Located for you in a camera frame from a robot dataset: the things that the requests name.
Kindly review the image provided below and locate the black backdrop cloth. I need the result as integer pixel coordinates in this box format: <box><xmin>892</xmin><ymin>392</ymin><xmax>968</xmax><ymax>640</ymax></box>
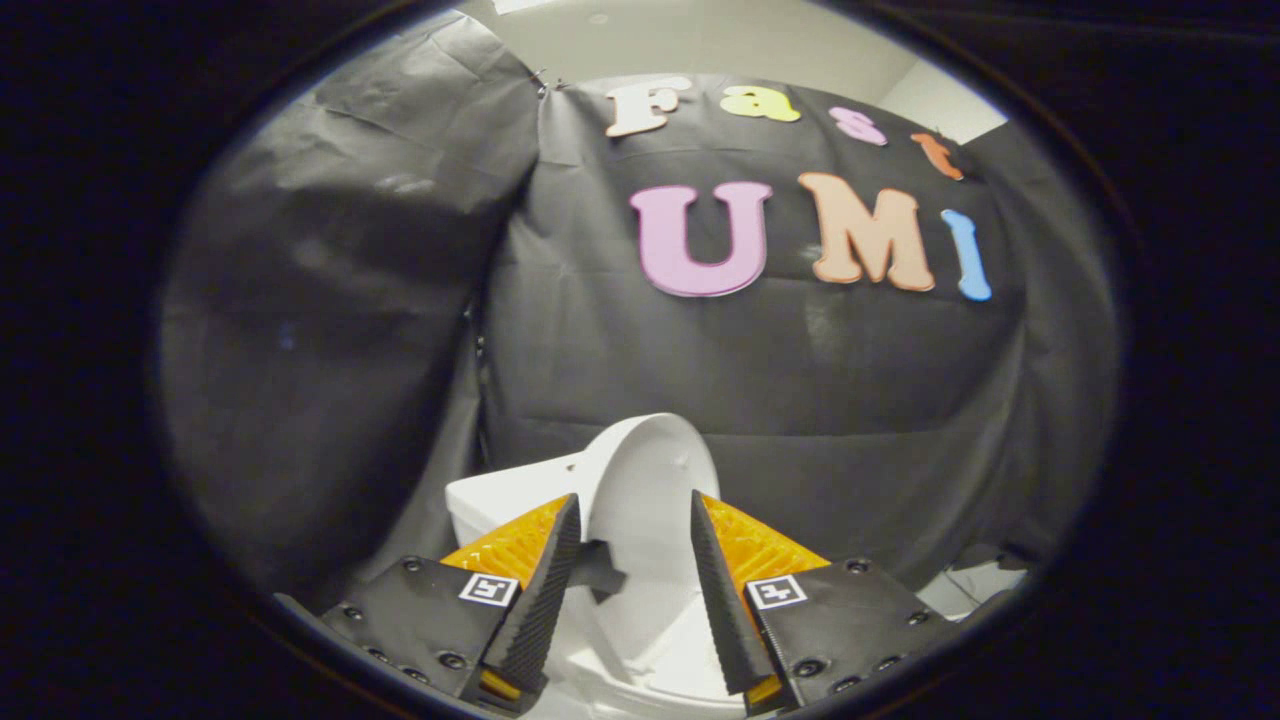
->
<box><xmin>160</xmin><ymin>10</ymin><xmax>1117</xmax><ymax>611</ymax></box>

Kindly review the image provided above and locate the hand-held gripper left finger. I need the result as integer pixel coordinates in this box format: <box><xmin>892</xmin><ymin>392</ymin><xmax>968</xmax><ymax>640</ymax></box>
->
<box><xmin>320</xmin><ymin>492</ymin><xmax>583</xmax><ymax>717</ymax></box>

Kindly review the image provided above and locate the white toilet lid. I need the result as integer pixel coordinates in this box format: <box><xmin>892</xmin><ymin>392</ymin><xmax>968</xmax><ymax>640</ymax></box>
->
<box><xmin>583</xmin><ymin>413</ymin><xmax>721</xmax><ymax>591</ymax></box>

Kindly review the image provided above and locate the white toilet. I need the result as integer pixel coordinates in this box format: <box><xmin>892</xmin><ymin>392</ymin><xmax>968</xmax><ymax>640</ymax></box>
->
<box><xmin>445</xmin><ymin>450</ymin><xmax>771</xmax><ymax>717</ymax></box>

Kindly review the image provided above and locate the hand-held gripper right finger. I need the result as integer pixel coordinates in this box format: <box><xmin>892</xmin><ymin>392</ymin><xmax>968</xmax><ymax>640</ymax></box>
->
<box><xmin>690</xmin><ymin>488</ymin><xmax>963</xmax><ymax>717</ymax></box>

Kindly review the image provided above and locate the black round lift tab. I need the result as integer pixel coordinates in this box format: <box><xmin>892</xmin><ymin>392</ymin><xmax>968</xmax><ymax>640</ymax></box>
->
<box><xmin>572</xmin><ymin>540</ymin><xmax>628</xmax><ymax>604</ymax></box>

